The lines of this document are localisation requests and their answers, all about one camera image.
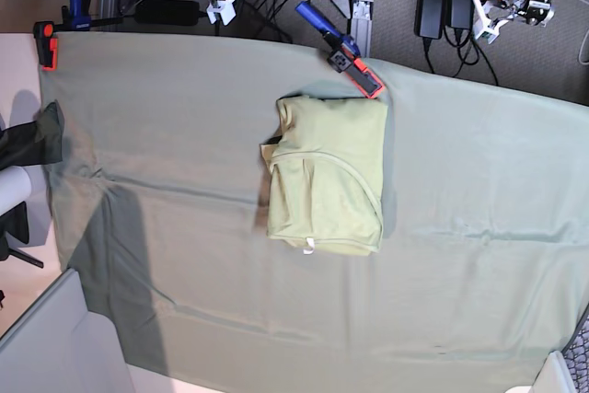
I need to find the aluminium frame post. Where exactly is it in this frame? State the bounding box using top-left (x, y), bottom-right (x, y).
top-left (349, 0), bottom-right (375, 57)

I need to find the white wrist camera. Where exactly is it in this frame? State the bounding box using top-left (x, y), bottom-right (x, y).
top-left (473, 18), bottom-right (499, 44)
top-left (206, 0), bottom-right (236, 26)

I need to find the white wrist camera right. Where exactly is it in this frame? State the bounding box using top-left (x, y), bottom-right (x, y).
top-left (206, 0), bottom-right (236, 26)

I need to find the grey-green table cloth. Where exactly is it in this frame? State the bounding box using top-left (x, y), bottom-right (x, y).
top-left (40, 33), bottom-right (588, 392)

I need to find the patterned chair corner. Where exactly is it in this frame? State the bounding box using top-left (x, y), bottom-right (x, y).
top-left (562, 312), bottom-right (588, 393)

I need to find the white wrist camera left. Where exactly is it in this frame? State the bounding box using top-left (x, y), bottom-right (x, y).
top-left (473, 18), bottom-right (499, 44)

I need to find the black power brick pair left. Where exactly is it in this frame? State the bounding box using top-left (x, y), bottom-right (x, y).
top-left (414, 0), bottom-right (445, 40)

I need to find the light green T-shirt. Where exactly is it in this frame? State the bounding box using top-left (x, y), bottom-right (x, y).
top-left (260, 96), bottom-right (388, 256)

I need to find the white cylinder roll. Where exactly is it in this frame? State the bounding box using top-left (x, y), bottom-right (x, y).
top-left (0, 166), bottom-right (32, 215)

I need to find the black power brick pair right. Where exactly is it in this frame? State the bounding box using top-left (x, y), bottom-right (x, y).
top-left (445, 0), bottom-right (473, 30)

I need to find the black power brick pair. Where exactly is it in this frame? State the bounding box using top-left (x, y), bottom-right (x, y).
top-left (445, 0), bottom-right (473, 30)
top-left (414, 0), bottom-right (445, 40)

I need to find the dark cloth hanging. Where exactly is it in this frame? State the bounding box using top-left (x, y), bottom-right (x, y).
top-left (1, 102), bottom-right (64, 170)

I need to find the grey white bin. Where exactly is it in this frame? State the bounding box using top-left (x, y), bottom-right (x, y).
top-left (1, 270), bottom-right (134, 392)

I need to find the blue orange bar clamp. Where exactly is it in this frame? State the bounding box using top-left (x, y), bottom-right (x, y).
top-left (295, 1), bottom-right (385, 99)

